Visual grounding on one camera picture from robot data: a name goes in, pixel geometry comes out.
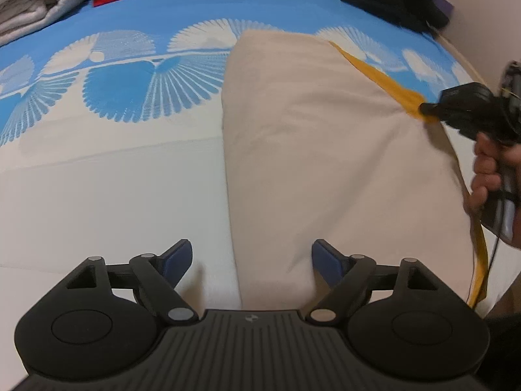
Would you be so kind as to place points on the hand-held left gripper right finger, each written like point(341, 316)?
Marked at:
point(327, 262)

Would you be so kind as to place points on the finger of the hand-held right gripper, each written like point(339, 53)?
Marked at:
point(427, 109)

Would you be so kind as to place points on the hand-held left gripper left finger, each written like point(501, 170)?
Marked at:
point(178, 260)

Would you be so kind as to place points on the beige and yellow garment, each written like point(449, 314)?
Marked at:
point(325, 150)

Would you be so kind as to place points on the person's right hand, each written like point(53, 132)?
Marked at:
point(484, 167)

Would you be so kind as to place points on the blue and white printed bedsheet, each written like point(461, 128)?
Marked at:
point(101, 138)

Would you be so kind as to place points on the folded white blanket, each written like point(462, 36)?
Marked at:
point(32, 0)

